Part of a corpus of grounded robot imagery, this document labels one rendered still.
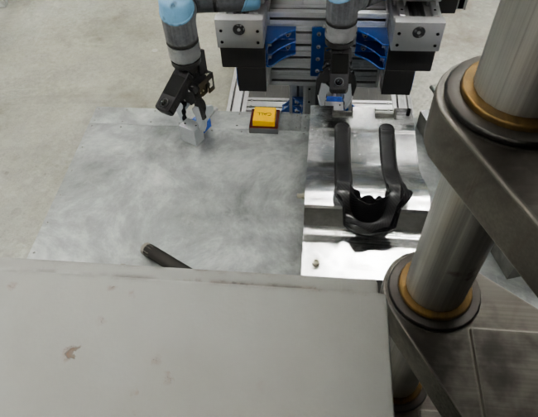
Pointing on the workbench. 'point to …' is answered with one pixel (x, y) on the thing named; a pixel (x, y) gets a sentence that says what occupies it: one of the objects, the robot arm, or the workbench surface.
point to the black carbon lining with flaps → (342, 180)
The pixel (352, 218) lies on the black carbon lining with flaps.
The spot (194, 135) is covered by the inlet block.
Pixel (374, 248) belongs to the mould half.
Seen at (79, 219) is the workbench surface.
